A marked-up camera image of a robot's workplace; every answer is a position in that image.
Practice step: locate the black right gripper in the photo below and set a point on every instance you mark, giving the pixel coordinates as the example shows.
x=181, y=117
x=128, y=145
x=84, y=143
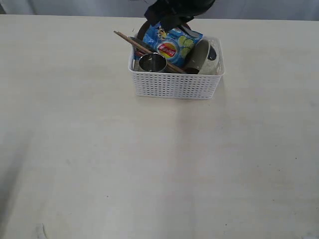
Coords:
x=174, y=13

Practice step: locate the blue chips bag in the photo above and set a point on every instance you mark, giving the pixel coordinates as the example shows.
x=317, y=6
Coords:
x=176, y=52

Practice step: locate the stainless steel knife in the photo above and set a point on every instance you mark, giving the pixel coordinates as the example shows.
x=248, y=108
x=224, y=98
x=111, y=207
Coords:
x=141, y=43

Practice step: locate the brown wooden chopstick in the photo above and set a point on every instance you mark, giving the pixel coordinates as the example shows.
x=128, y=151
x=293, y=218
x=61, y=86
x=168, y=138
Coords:
x=143, y=47

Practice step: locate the stainless steel cup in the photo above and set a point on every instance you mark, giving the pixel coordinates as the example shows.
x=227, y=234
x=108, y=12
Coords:
x=152, y=62

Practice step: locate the brown round plate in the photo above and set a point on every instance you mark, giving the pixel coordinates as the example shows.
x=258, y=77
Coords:
x=157, y=33

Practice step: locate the grey ceramic bowl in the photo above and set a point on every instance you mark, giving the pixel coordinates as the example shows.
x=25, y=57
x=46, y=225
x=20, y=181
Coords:
x=198, y=55

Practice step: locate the brown wooden spoon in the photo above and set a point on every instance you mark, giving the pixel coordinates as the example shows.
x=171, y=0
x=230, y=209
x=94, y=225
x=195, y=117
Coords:
x=191, y=70

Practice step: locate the white perforated plastic basket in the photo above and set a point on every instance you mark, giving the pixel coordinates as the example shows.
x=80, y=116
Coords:
x=178, y=86

